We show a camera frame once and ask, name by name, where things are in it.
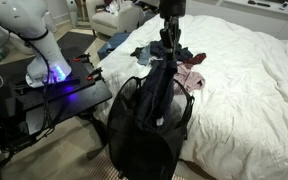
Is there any dark red cloth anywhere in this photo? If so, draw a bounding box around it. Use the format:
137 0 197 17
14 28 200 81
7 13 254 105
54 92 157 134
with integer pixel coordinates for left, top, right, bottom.
187 53 206 65

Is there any orange black clamp rear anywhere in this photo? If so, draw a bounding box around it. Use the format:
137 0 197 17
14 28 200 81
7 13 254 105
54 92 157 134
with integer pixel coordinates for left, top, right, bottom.
73 53 91 63

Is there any orange black clamp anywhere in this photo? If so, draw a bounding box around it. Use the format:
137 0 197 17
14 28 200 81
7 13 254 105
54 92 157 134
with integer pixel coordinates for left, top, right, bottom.
73 53 91 63
86 68 103 83

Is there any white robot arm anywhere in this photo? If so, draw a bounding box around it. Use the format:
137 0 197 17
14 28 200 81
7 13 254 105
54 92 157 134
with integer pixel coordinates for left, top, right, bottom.
0 0 72 88

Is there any dark floor rug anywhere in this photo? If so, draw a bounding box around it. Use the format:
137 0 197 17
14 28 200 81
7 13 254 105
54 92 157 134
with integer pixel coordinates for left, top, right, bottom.
57 32 96 52

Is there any black remote on shelf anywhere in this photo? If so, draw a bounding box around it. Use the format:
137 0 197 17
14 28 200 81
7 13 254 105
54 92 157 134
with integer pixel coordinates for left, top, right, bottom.
247 0 271 7

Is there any black mesh laundry basket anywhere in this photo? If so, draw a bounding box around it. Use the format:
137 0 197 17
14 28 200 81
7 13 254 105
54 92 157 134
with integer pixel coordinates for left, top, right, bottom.
107 77 194 180

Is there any white wall shelf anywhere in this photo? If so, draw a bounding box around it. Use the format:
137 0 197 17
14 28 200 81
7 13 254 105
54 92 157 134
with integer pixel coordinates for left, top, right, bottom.
219 0 288 18

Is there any blue denim cloth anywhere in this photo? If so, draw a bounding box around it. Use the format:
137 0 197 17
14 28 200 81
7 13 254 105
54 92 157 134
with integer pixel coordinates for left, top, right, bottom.
137 46 151 65

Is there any dark gray cloth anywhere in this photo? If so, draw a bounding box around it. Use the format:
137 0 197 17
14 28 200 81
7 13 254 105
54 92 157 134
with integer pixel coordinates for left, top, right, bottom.
135 60 177 127

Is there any blue storage box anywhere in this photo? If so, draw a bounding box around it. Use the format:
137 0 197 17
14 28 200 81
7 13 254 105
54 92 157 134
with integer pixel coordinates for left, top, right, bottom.
97 33 129 60

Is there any cream armchair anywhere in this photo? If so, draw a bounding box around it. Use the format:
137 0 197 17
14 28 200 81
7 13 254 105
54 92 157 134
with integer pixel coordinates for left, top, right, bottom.
86 0 144 36

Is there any orange black clamp front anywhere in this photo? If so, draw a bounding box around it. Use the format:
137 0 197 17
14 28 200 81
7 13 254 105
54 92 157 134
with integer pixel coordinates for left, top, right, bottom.
86 68 103 83

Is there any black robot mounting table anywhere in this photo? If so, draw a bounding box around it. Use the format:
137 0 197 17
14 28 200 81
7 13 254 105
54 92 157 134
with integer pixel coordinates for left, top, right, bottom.
0 47 112 154

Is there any dark navy cloth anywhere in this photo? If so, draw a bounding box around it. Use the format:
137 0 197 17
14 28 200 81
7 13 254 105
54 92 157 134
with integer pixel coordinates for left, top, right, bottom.
131 41 193 61

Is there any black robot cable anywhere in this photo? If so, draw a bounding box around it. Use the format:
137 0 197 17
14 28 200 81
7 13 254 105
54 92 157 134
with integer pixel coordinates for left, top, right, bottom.
0 19 65 139

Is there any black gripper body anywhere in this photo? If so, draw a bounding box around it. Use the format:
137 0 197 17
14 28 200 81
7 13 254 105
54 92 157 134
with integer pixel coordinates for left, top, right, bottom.
159 0 186 33

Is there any white bed duvet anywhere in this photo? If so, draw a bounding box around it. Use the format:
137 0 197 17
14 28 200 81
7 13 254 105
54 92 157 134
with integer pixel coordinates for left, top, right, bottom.
93 11 288 180

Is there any pink cloth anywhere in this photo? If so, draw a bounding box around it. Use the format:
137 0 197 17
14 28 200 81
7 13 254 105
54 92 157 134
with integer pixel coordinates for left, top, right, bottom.
174 62 205 93

